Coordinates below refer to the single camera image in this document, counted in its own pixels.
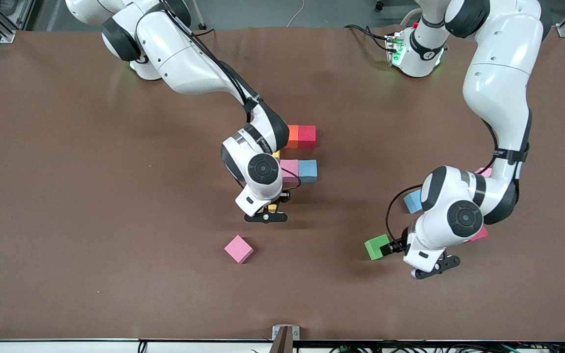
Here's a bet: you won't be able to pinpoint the blue foam cube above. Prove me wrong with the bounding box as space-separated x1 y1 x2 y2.
298 160 318 183
403 190 423 215

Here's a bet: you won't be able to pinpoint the metal table edge bracket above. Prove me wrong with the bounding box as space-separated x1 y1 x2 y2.
270 325 300 353

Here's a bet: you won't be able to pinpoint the white floor cable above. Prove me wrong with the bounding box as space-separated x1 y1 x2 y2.
287 0 306 27

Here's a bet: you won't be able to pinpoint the brown table cover mat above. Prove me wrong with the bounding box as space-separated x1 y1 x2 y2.
0 27 565 342

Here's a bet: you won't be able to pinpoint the black arm base cables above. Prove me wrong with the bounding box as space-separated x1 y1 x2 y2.
344 24 392 52

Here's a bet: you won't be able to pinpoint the green foam cube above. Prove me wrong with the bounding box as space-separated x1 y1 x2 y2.
364 234 392 261

